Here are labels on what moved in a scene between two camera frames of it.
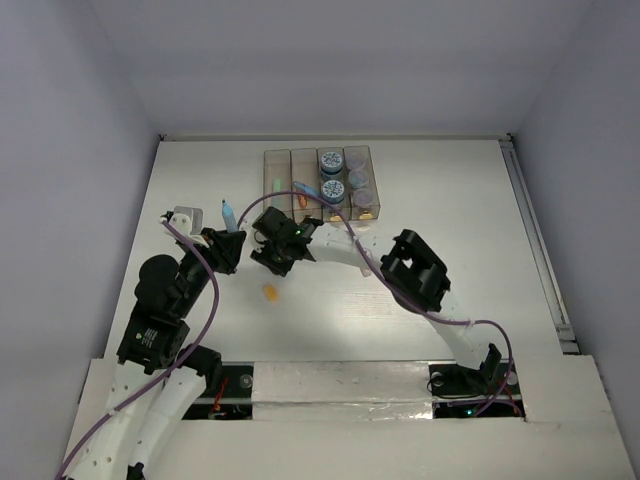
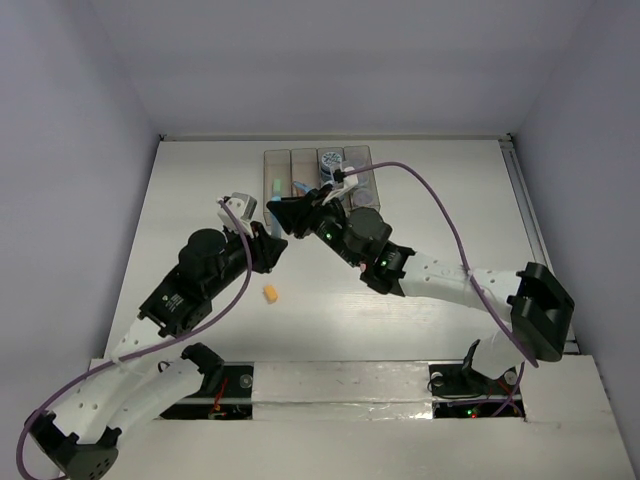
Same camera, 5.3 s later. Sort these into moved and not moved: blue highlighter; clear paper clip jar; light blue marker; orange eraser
Moved: light blue marker
Not moved: blue highlighter; clear paper clip jar; orange eraser
